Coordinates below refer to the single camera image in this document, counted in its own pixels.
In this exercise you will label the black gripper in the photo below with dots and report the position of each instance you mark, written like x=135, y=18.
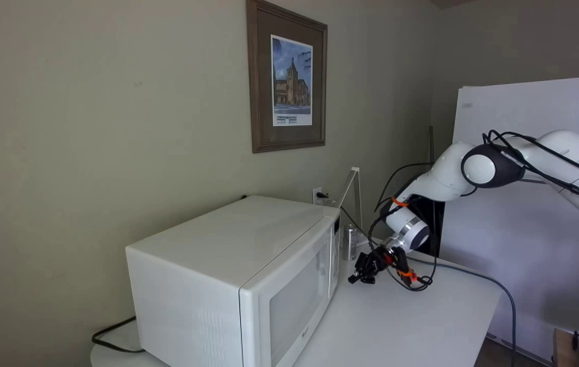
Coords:
x=369, y=264

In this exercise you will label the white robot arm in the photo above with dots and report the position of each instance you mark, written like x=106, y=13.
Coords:
x=500, y=161

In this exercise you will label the white microwave oven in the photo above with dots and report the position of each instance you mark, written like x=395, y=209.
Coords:
x=241, y=286

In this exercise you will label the white board panel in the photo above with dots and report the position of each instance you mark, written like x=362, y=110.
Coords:
x=525, y=236

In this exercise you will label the framed building picture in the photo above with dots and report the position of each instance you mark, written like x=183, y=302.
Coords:
x=286, y=79

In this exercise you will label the wall power outlet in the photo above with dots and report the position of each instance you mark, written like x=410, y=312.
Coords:
x=318, y=197

